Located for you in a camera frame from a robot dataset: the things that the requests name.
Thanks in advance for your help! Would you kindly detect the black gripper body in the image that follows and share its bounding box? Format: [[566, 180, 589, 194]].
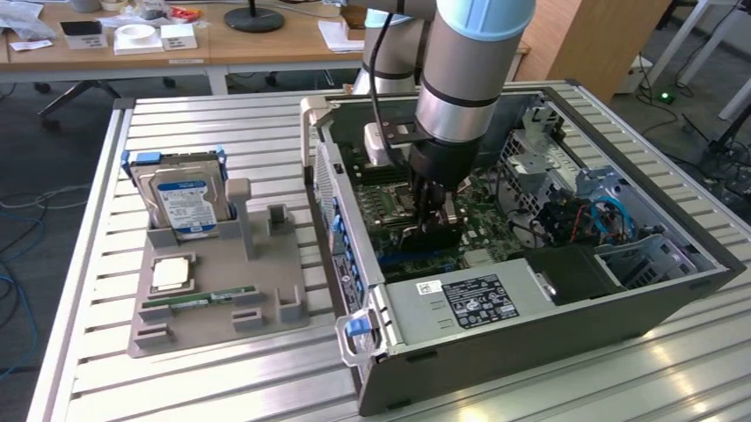
[[410, 140, 482, 192]]

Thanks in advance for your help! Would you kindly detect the black Nvidia graphics card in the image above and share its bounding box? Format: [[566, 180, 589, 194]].
[[391, 221, 463, 256]]

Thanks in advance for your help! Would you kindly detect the CPU socket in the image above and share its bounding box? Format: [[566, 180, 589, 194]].
[[385, 182, 419, 220]]

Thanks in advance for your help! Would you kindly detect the green motherboard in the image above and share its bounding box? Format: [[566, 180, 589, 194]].
[[339, 144, 530, 285]]

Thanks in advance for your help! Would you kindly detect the silver chipset heatsink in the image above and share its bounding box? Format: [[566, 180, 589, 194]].
[[462, 249, 502, 270]]

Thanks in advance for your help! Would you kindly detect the perforated metal drive cage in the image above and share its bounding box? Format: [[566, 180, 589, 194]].
[[498, 127, 590, 212]]

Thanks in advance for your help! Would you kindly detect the grey power supply unit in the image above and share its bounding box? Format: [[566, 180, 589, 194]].
[[370, 258, 557, 358]]

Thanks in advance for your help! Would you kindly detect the stack of white papers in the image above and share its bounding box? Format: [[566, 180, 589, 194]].
[[318, 19, 369, 53]]

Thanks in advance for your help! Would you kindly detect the open black PC case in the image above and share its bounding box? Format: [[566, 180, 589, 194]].
[[298, 78, 747, 418]]

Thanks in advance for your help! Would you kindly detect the metal disk bay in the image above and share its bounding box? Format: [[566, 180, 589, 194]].
[[593, 232, 715, 291]]

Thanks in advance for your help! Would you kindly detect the brown cardboard box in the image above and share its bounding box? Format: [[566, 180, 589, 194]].
[[339, 0, 371, 32]]

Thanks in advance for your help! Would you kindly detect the light wooden desk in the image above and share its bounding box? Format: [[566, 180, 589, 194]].
[[209, 0, 533, 96], [8, 0, 213, 84]]

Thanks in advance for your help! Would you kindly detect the wooden cabinet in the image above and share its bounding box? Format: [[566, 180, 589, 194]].
[[514, 0, 674, 103]]

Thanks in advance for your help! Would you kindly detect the hard disk with blue label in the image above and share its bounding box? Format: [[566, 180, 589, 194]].
[[130, 151, 234, 242]]

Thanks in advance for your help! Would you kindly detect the grey parts rack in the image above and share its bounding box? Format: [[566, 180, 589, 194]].
[[126, 178, 313, 360]]

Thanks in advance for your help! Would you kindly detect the black lamp base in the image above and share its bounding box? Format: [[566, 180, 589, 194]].
[[225, 0, 289, 33]]

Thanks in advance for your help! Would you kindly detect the silver CPU chip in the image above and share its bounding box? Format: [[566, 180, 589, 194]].
[[150, 258, 193, 294]]

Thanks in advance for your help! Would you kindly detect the black tripod stand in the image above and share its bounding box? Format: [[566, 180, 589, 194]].
[[683, 112, 751, 186]]

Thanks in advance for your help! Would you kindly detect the white cube box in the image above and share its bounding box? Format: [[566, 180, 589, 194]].
[[161, 24, 198, 52]]

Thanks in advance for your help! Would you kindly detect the white flat box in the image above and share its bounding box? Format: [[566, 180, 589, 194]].
[[112, 30, 166, 56]]

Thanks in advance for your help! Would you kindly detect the white tape roll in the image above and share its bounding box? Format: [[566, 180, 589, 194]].
[[116, 25, 155, 43]]

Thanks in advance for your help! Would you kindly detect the dark grey pouch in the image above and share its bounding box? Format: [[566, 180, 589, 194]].
[[138, 0, 171, 21]]

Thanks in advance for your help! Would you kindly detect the black office chair base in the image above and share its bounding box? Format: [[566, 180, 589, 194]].
[[35, 78, 126, 131]]

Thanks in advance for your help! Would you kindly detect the white box with black top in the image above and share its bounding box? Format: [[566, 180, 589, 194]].
[[62, 20, 108, 50]]

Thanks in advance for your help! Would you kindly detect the crumpled clear plastic bag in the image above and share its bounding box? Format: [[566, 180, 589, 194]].
[[0, 2, 60, 40]]

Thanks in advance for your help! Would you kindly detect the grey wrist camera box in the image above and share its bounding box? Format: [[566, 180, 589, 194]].
[[362, 122, 413, 169]]

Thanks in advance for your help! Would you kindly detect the red disk wire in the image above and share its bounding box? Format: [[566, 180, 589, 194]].
[[573, 205, 610, 241]]

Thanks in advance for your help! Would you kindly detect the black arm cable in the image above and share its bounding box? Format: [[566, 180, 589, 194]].
[[367, 0, 413, 171]]

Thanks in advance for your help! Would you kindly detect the blue disk wire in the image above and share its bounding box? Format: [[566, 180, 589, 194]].
[[590, 198, 639, 242]]

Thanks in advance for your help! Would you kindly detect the white metal table frame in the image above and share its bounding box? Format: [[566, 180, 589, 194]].
[[639, 0, 751, 120]]

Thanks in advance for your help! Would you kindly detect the blue disk carrier frame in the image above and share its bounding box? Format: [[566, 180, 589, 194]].
[[120, 146, 237, 221]]

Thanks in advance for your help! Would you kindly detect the white floor cable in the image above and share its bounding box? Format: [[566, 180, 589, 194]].
[[0, 184, 90, 211]]

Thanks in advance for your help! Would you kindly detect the blue floor cable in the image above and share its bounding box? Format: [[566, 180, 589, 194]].
[[0, 209, 46, 377]]

